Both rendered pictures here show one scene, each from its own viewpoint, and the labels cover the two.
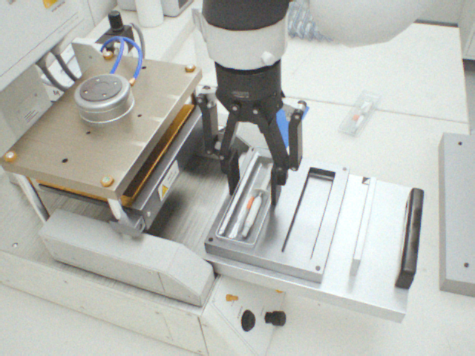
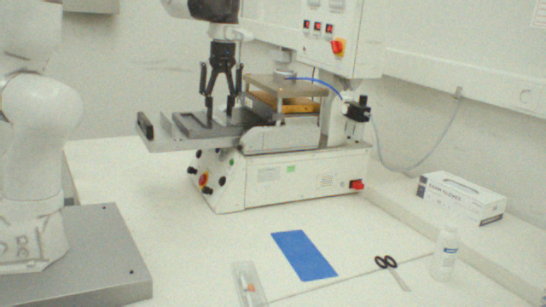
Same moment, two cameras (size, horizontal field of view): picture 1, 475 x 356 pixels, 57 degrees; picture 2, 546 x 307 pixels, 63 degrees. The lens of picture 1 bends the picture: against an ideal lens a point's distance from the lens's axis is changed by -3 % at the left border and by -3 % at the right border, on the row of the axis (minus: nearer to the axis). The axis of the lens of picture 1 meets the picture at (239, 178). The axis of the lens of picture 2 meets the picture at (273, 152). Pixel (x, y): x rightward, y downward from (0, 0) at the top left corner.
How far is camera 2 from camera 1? 1.72 m
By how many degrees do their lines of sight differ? 99
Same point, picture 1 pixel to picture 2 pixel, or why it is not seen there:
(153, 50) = (484, 246)
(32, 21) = (328, 54)
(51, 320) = not seen: hidden behind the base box
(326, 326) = (169, 188)
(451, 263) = (113, 206)
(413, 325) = (124, 200)
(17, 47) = (320, 57)
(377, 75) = not seen: outside the picture
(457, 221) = (116, 223)
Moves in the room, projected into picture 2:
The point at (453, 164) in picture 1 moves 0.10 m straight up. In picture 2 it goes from (132, 254) to (130, 215)
